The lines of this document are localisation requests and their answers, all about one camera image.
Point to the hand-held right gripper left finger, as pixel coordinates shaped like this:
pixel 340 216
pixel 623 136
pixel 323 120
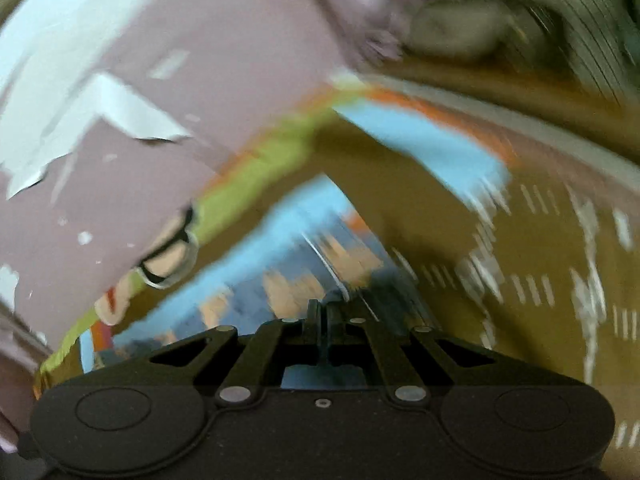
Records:
pixel 313 327

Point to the blue-grey printed pants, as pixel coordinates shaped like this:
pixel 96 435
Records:
pixel 295 305

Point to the printed olive bed sheet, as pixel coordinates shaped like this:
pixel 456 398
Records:
pixel 425 200

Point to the dark grey cloth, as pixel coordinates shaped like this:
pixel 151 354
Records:
pixel 460 25

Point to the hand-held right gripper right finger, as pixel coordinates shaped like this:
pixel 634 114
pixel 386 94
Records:
pixel 334 330

